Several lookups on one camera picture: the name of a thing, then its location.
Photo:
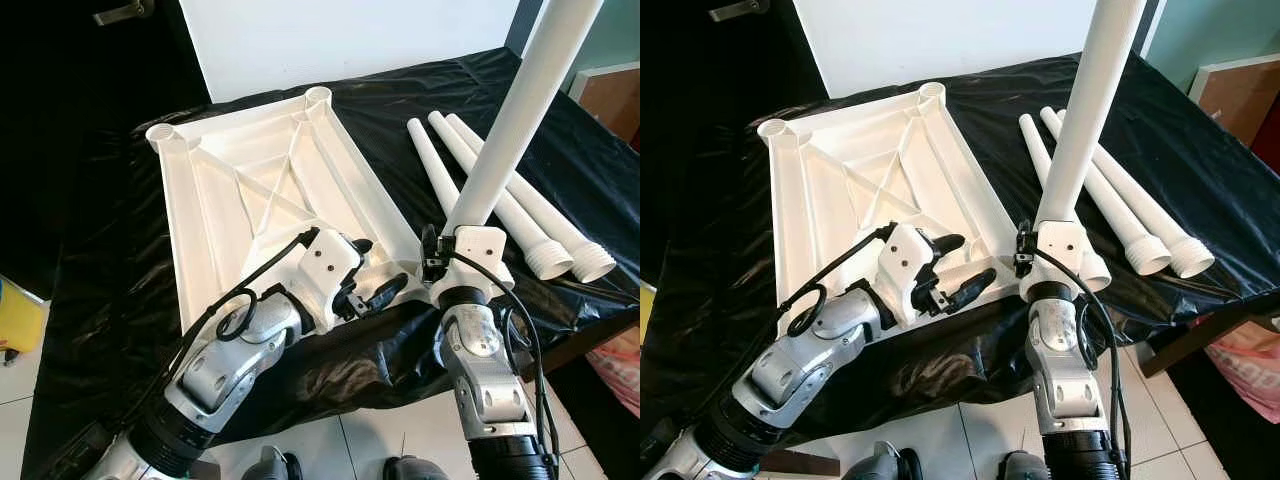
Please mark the dark door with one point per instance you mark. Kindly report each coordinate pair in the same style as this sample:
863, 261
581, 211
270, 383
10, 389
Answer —
80, 120
700, 120

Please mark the brown wooden table beam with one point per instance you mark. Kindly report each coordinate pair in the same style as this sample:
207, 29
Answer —
1200, 340
600, 345

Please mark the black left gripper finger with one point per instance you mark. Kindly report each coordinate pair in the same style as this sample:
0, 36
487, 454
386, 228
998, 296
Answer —
975, 285
362, 246
388, 290
950, 243

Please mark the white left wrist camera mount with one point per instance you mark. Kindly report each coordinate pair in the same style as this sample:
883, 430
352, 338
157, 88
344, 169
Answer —
905, 258
330, 265

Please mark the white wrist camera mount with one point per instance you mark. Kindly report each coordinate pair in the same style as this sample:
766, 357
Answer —
330, 265
905, 258
480, 250
1060, 245

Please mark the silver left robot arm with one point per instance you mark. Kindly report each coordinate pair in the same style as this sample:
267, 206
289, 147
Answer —
215, 370
800, 365

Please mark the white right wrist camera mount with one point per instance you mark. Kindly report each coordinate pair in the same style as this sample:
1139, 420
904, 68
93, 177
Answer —
1060, 245
480, 250

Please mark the brown wooden box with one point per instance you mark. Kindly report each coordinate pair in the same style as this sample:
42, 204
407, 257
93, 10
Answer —
610, 100
1240, 105

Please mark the white plastic table leg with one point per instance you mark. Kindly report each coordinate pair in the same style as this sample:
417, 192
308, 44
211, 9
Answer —
1035, 150
520, 110
430, 160
520, 225
1125, 225
1095, 100
565, 225
1160, 215

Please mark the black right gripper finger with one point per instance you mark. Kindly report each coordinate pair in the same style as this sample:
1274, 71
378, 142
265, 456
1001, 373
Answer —
1024, 234
431, 238

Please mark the black plastic table cover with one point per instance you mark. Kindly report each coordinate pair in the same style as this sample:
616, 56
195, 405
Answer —
100, 250
1200, 150

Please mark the grey door frame post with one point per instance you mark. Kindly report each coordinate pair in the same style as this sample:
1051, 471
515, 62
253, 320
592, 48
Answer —
525, 25
1150, 25

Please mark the pink plastic bag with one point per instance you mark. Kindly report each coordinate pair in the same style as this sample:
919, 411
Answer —
1250, 370
620, 370

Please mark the white plastic table top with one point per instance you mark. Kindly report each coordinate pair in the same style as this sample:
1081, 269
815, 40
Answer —
860, 180
250, 180

